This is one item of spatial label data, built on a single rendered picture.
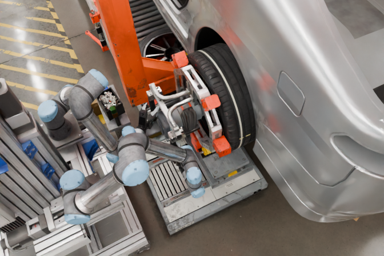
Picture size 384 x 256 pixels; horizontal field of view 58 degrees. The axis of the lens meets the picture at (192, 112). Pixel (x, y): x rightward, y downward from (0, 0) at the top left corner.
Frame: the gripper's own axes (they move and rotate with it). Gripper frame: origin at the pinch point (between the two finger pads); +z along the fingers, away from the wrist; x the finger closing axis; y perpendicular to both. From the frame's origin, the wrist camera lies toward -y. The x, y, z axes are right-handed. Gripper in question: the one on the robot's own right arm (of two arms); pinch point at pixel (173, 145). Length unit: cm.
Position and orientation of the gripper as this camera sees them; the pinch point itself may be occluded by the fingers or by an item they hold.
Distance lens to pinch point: 204.8
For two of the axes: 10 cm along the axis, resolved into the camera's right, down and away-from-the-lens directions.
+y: -0.5, -5.9, -8.0
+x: -9.0, 3.7, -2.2
